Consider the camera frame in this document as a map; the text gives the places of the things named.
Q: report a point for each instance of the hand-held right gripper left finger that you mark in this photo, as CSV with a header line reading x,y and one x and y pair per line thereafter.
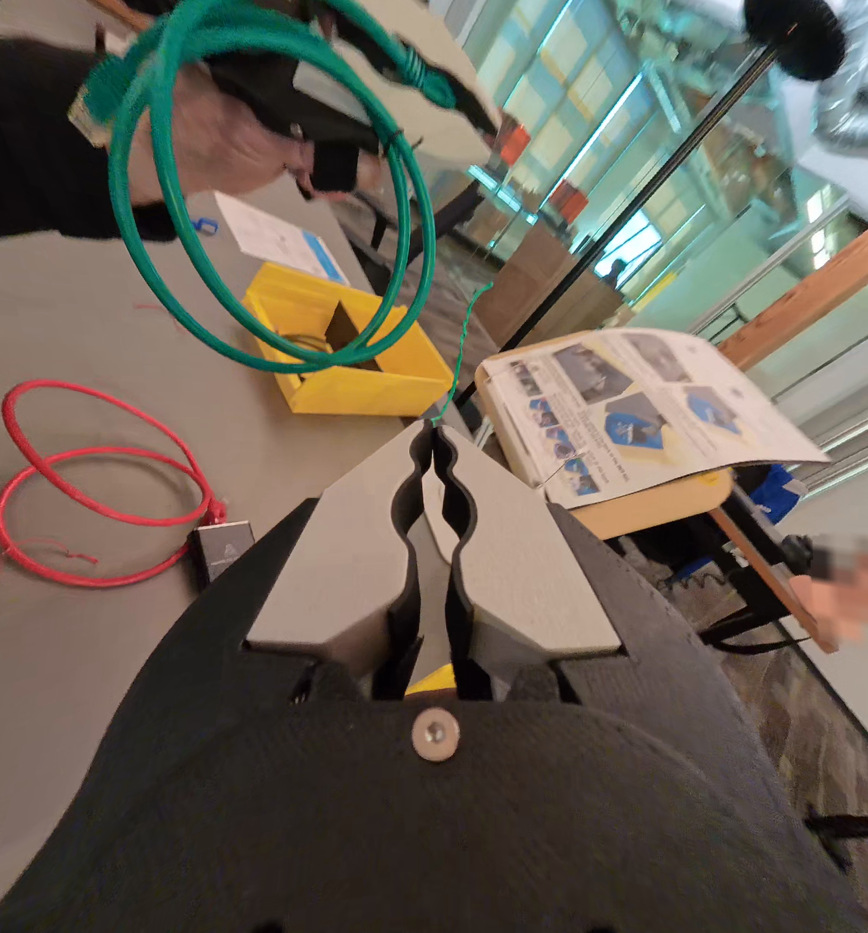
x,y
339,576

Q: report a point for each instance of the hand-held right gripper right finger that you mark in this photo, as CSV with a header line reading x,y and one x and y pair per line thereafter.
x,y
536,583

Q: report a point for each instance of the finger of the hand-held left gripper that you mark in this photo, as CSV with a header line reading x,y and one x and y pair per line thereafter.
x,y
332,91

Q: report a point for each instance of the black ethernet splitter box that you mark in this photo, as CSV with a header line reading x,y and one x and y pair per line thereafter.
x,y
222,550

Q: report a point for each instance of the yellow plastic bin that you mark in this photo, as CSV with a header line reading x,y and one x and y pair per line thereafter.
x,y
405,364
434,681

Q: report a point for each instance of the green twist tie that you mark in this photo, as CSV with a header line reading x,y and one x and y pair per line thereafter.
x,y
462,342

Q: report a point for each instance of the red twist tie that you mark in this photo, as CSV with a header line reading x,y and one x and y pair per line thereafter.
x,y
55,550

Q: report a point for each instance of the person's left hand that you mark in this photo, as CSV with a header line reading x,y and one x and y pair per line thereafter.
x,y
208,138

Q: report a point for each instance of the black twist tie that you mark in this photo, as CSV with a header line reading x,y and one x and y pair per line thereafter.
x,y
392,142

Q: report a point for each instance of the white paper sheet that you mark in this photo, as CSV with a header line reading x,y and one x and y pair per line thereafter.
x,y
273,233

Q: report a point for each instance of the white and wooden document stand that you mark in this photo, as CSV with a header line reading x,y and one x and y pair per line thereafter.
x,y
660,503

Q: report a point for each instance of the small blue clip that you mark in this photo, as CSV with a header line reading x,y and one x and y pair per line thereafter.
x,y
204,226

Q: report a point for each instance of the printed instruction sheet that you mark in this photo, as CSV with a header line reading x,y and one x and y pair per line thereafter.
x,y
660,408

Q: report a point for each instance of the metal shelf with boxes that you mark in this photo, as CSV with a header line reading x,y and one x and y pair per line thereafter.
x,y
543,175

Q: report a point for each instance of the brown wooden desk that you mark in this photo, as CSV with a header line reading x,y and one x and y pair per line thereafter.
x,y
769,576

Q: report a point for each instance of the blue striped jacket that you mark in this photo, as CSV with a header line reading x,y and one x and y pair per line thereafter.
x,y
776,495

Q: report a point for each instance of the black floor lamp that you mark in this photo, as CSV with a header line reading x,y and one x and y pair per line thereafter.
x,y
798,36

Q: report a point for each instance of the silver flexible ducts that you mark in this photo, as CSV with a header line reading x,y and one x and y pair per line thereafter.
x,y
857,109

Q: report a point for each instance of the wooden post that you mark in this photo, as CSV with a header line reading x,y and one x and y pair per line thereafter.
x,y
806,291

